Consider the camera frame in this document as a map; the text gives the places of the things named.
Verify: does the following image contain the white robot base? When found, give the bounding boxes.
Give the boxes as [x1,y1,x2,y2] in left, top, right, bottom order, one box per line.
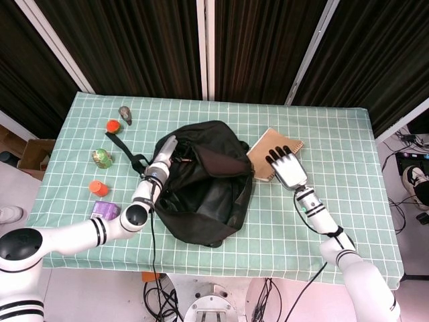
[165,272,253,322]

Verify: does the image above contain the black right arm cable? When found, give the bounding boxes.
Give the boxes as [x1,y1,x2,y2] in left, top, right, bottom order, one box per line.
[283,193,338,322]

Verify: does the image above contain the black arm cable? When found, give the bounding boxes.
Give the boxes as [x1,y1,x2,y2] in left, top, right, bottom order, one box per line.
[283,193,338,322]
[146,179,168,322]

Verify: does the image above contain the green checked tablecloth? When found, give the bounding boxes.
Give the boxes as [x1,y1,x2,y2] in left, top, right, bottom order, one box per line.
[25,92,403,291]

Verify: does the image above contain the small dark patterned toy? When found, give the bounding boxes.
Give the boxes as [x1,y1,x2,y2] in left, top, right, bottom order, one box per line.
[119,105,133,126]

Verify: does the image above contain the brown spiral notebook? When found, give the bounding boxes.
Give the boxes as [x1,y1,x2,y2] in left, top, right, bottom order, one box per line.
[246,127,305,184]

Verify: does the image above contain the purple cardboard box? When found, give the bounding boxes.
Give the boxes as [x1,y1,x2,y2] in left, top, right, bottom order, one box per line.
[90,200,121,221]

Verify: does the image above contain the green patterned cup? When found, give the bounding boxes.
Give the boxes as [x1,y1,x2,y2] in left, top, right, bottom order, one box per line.
[92,148,113,170]

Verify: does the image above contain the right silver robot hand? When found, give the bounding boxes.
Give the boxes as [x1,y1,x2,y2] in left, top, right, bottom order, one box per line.
[265,146,308,189]

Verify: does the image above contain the white frame post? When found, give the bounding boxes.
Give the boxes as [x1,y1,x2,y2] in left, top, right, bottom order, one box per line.
[15,0,95,94]
[196,0,216,101]
[286,0,348,106]
[374,99,429,144]

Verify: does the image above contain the red plastic cup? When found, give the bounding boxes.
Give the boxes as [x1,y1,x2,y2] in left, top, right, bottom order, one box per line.
[88,180,110,197]

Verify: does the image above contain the black fabric backpack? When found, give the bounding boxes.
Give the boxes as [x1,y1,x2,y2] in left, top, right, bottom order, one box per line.
[105,120,254,248]

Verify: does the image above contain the black and white sneaker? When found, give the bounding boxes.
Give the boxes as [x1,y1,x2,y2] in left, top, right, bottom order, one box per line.
[402,164,429,212]

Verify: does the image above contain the brown cardboard box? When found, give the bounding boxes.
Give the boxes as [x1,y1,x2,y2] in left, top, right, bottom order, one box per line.
[17,138,56,172]

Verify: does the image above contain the dark pleated curtain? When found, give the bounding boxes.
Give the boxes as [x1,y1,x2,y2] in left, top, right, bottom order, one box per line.
[0,0,429,140]

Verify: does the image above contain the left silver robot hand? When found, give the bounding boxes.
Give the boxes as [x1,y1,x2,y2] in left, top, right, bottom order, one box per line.
[151,135,192,168]

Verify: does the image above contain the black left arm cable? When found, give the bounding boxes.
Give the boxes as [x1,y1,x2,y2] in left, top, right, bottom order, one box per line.
[146,179,168,322]

